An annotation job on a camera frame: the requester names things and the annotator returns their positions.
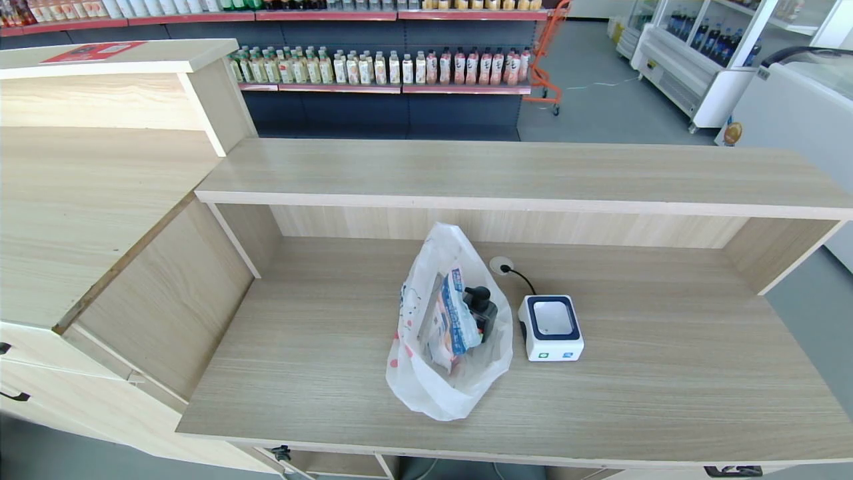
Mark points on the white barcode scanner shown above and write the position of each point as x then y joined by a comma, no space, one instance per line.
534,350

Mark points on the black shop shelf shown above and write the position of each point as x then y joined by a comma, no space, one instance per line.
333,114

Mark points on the white chest freezer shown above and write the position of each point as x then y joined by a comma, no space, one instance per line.
800,116

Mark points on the pale wooden drawer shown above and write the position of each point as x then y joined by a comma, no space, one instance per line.
73,410
46,353

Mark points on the orange shopping cart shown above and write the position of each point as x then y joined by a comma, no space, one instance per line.
541,74

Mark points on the black bottle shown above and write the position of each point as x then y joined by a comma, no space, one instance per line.
484,313

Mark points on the wooden counter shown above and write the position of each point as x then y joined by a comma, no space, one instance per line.
633,406

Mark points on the white plastic shopping bag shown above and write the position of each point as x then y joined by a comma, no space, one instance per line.
426,394

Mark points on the white display fridge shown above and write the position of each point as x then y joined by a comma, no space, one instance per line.
720,96

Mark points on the red paper sign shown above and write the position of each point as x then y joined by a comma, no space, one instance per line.
93,52

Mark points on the row of bottles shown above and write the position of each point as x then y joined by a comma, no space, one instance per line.
718,41
353,70
46,10

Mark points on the blue white snack pack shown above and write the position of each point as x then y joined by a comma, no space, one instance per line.
456,313

